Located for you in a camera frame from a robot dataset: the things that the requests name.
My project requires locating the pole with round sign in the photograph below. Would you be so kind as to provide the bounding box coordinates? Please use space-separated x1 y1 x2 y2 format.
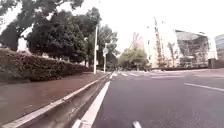
102 42 110 74

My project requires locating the tall pale pole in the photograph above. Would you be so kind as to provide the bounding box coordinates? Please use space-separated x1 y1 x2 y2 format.
92 24 99 75

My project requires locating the green tree cluster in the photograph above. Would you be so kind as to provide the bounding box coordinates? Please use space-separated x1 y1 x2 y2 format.
119 47 149 71

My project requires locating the pale high-rise building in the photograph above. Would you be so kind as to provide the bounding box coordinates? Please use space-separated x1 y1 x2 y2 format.
132 32 146 51

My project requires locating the tall lattice tower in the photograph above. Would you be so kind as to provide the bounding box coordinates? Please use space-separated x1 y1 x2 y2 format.
153 17 164 69

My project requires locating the grey asphalt road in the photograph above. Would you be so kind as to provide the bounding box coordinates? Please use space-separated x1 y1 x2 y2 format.
49 68 224 128

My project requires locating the group of large trees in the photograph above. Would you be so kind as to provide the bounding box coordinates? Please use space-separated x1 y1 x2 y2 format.
0 0 121 68

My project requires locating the robot's own part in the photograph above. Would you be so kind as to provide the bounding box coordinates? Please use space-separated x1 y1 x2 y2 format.
132 120 143 128

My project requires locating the long trimmed hedge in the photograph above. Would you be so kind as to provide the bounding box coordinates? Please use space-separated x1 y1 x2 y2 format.
0 48 94 84

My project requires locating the curved glass-fronted building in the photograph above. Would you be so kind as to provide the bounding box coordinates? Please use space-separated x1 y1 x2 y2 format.
174 29 213 69

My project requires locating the grey stone kerb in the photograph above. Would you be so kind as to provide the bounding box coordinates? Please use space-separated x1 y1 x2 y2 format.
1 73 111 128

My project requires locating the reddish brick pavement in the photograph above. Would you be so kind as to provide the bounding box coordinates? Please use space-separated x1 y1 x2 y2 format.
0 71 108 126

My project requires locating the grey block building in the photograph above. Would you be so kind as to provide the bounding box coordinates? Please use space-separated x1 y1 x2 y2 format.
214 33 224 61

